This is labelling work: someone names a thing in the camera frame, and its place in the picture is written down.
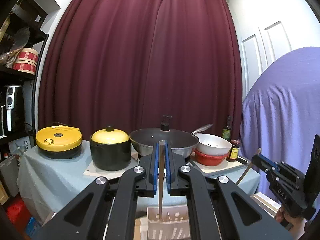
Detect grey tray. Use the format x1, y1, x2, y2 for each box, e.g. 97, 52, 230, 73
189, 157, 250, 177

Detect white perforated utensil holder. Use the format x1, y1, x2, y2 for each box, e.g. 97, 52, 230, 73
147, 205, 191, 239

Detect white door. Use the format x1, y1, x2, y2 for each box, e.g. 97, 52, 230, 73
228, 0, 319, 96

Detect black shelf unit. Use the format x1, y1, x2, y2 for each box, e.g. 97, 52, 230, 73
1, 0, 49, 158

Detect dark green oil bottle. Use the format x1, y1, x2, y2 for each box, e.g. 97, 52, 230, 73
222, 115, 232, 141

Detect person's right hand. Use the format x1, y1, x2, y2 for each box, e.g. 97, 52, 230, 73
274, 206, 308, 239

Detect grey-green table cover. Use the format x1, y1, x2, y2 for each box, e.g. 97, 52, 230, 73
17, 141, 260, 225

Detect black air fryer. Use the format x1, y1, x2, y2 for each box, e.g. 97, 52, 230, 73
1, 85, 25, 141

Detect wooden chopstick gripper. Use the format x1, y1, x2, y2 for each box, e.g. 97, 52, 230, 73
236, 148, 261, 185
158, 140, 165, 219

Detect sauce jar yellow label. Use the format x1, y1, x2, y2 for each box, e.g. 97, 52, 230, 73
227, 139, 240, 162

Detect steel wok with lid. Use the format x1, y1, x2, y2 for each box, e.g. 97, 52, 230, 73
129, 115, 212, 159

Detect dark red curtain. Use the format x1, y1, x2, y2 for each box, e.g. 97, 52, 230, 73
37, 0, 242, 140

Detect white bowl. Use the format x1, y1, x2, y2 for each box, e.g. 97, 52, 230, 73
195, 133, 232, 156

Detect black pot yellow lid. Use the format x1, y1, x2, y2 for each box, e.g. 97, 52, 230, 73
89, 125, 131, 171

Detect red colander bowl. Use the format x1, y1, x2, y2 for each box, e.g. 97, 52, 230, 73
194, 150, 229, 166

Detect yellow electric griddle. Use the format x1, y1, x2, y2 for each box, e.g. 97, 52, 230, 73
36, 125, 82, 159

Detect red striped round boxes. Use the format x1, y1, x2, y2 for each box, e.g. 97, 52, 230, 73
12, 48, 39, 75

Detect purple fabric cover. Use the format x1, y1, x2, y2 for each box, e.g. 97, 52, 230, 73
239, 46, 320, 205

